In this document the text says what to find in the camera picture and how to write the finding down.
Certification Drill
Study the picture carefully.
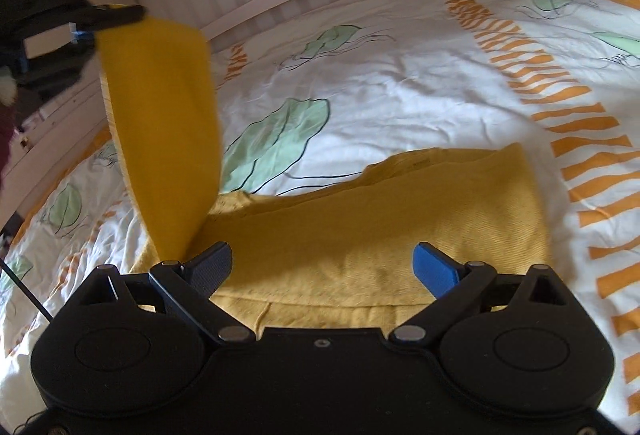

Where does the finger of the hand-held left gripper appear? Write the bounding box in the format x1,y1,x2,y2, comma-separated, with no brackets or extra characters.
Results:
74,4,147,32
16,30,100,86

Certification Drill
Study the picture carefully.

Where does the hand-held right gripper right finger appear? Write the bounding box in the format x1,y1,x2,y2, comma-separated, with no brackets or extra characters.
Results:
390,242,575,346

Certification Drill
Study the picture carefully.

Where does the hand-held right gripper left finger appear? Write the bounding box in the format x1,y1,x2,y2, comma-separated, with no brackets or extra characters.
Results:
75,242,254,347

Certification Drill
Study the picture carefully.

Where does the yellow knit sweater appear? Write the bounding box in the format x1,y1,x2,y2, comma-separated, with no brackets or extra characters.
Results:
97,17,552,341

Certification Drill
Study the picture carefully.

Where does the white leaf printed blanket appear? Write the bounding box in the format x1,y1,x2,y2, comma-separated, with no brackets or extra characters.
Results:
0,0,640,416

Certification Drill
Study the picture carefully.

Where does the black cable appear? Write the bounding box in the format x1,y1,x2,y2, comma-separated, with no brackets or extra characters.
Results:
0,259,55,322

